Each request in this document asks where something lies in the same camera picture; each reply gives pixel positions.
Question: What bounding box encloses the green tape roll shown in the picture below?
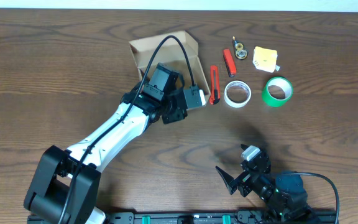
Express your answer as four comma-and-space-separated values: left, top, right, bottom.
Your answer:
262, 77, 293, 108

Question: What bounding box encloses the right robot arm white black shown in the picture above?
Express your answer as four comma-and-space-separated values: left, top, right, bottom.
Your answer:
216, 146, 320, 223

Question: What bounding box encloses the brown cardboard box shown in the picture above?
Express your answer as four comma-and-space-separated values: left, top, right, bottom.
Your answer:
129, 30, 211, 100

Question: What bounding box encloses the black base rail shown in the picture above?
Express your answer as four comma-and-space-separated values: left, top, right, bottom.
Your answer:
27, 210, 339, 224

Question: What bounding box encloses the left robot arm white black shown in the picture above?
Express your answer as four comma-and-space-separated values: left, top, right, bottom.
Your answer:
24, 63, 187, 224

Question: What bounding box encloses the orange utility knife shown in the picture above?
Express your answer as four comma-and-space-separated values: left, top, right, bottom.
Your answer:
209, 65, 221, 105

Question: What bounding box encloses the white tape roll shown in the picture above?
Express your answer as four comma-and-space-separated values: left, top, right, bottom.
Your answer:
224, 80, 252, 108

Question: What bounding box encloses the yellow sticky note pad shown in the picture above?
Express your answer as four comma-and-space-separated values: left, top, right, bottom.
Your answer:
252, 46, 280, 73

